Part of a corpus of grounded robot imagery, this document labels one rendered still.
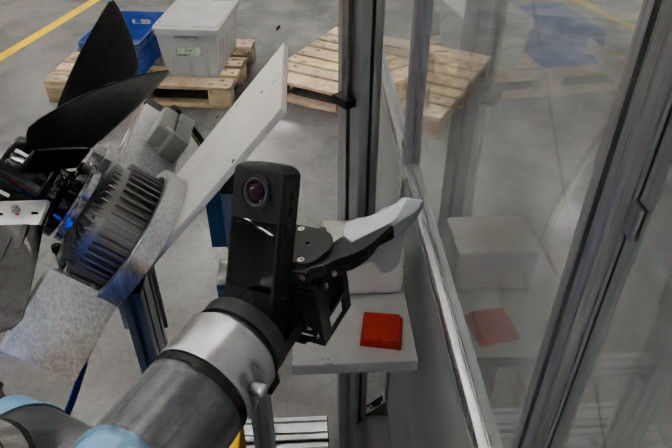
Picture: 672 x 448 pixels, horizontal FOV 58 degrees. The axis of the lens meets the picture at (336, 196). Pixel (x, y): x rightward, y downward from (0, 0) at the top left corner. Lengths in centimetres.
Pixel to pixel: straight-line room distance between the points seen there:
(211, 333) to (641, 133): 32
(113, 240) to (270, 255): 67
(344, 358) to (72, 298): 50
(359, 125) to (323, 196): 172
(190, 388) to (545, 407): 39
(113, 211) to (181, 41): 290
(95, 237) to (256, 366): 71
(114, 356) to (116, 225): 140
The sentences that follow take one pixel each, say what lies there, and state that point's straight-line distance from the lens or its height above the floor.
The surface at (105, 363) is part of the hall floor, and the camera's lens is 244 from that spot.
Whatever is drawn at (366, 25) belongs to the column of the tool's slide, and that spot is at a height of 135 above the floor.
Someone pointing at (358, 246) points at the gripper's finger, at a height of 147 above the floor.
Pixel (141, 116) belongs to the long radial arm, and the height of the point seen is 114.
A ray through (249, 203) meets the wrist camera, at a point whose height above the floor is 152.
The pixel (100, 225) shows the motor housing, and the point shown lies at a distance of 110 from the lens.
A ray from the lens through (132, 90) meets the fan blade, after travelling 95.
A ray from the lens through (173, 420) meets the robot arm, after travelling 39.
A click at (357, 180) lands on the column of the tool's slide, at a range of 143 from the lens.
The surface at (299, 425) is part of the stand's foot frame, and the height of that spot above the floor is 8.
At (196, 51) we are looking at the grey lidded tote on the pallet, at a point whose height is 32.
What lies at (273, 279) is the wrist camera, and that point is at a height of 148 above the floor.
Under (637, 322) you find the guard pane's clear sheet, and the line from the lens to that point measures 52.
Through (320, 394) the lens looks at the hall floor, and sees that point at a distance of 221.
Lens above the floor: 179
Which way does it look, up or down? 36 degrees down
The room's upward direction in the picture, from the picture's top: straight up
